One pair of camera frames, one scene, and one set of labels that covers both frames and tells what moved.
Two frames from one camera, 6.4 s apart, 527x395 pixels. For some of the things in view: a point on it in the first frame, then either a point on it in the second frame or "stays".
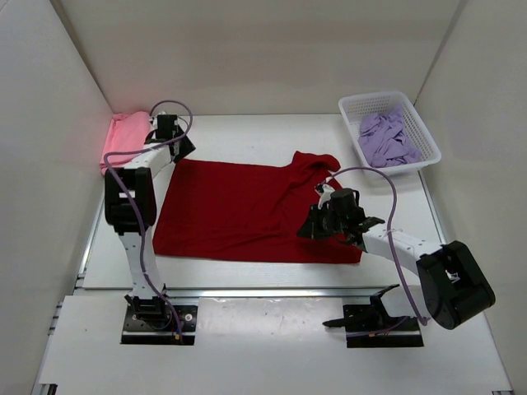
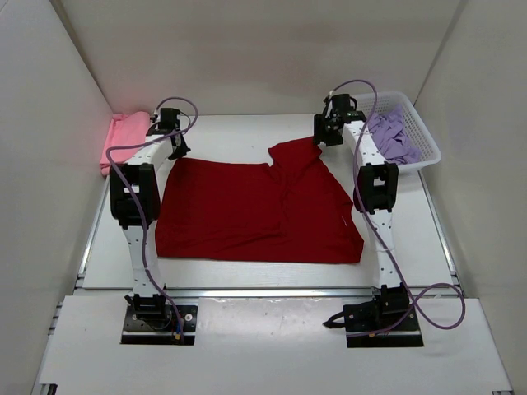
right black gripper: (312, 228) → (321, 135)
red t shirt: (243, 211) stays
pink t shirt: (125, 132) stays
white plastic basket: (354, 106) stays
